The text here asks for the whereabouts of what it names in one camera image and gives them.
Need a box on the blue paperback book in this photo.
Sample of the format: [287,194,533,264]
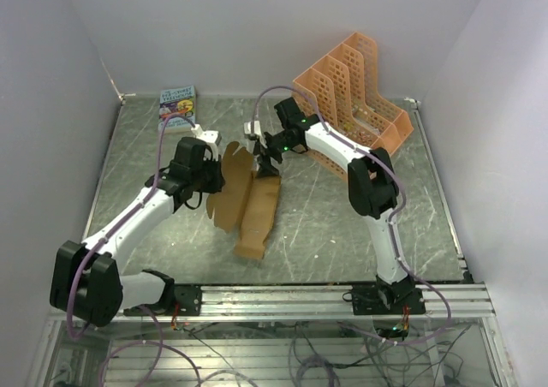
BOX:
[158,86,196,134]

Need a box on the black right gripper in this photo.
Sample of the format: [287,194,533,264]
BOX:
[253,131,300,180]

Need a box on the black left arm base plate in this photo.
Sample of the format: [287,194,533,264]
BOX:
[174,284,203,317]

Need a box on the aluminium mounting rail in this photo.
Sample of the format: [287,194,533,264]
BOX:
[115,282,497,319]

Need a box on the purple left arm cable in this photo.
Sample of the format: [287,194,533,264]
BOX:
[66,112,206,387]

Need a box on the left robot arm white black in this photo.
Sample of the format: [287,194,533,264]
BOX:
[50,131,224,327]

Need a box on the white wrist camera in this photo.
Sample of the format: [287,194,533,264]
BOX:
[191,124,222,161]
[243,120,263,140]

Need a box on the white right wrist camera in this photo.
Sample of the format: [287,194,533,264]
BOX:
[243,120,263,140]

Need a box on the peach plastic file organizer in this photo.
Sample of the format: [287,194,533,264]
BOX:
[293,32,414,155]

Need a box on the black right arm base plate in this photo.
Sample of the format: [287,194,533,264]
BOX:
[342,282,426,316]

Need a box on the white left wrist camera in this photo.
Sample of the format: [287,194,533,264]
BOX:
[191,124,222,161]

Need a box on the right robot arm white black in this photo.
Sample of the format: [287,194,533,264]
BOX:
[244,98,414,315]

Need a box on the brown cardboard box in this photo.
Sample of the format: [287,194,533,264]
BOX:
[206,141,282,260]

